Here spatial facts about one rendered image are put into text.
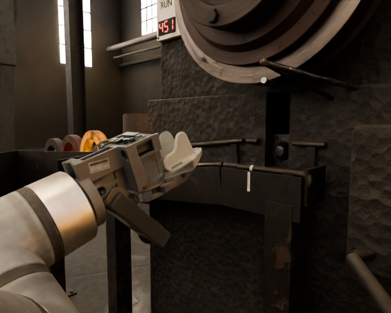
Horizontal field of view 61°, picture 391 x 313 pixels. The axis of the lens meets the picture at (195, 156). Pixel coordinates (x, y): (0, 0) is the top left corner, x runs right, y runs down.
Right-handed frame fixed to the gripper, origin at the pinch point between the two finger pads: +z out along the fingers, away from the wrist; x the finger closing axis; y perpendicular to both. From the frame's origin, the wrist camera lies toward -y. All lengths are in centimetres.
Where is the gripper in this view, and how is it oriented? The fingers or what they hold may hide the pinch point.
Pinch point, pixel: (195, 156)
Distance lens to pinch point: 53.0
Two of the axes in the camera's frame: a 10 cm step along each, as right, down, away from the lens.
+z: 6.7, -3.8, 6.3
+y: -2.2, -9.2, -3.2
